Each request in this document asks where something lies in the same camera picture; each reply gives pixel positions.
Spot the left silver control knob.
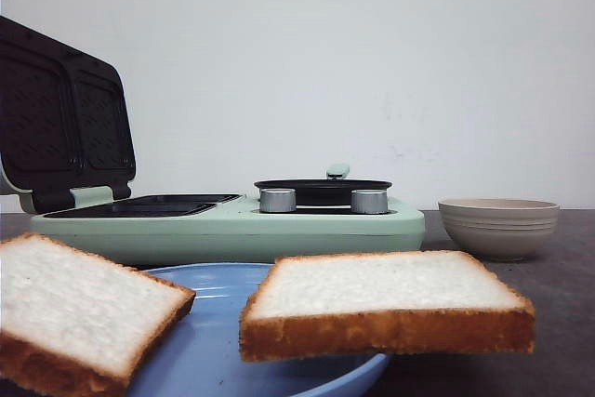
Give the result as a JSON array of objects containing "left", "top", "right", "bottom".
[{"left": 259, "top": 188, "right": 297, "bottom": 214}]

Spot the silver control knob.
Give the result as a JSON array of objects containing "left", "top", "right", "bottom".
[
  {"left": 350, "top": 189, "right": 389, "bottom": 215},
  {"left": 259, "top": 188, "right": 297, "bottom": 214}
]

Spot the right silver control knob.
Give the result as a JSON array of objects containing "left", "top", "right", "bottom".
[{"left": 350, "top": 189, "right": 389, "bottom": 215}]

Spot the breakfast maker hinged lid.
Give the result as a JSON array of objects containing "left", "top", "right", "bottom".
[{"left": 1, "top": 18, "right": 136, "bottom": 214}]

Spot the blue round plate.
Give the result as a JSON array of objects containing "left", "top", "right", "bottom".
[{"left": 127, "top": 263, "right": 390, "bottom": 396}]

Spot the beige ribbed bowl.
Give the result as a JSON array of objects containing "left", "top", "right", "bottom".
[{"left": 438, "top": 198, "right": 561, "bottom": 261}]

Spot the black round frying pan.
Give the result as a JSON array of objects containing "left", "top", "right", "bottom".
[{"left": 254, "top": 164, "right": 392, "bottom": 206}]

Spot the mint green breakfast maker base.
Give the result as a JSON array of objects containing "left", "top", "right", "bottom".
[{"left": 30, "top": 194, "right": 425, "bottom": 266}]

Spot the white bread slice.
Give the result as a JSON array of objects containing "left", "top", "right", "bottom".
[
  {"left": 239, "top": 250, "right": 536, "bottom": 362},
  {"left": 1, "top": 233, "right": 196, "bottom": 396}
]

